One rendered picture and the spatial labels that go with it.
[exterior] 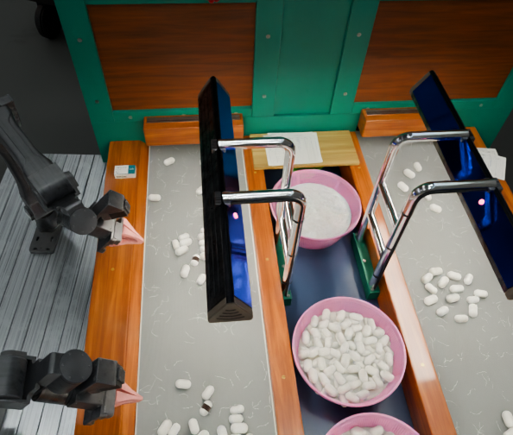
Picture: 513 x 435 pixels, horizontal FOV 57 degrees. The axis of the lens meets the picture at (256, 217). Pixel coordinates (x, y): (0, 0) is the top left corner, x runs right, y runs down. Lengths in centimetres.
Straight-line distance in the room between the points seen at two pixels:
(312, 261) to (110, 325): 58
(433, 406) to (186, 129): 98
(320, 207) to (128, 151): 62
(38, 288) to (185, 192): 48
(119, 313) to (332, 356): 52
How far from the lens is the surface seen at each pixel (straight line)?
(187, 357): 116
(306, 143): 153
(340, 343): 120
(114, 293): 124
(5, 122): 119
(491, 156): 171
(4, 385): 90
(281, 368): 113
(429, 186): 102
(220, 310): 82
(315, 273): 136
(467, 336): 131
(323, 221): 139
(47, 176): 110
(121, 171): 146
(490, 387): 128
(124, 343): 117
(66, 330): 133
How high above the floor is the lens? 182
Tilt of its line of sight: 52 degrees down
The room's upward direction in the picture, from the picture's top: 4 degrees clockwise
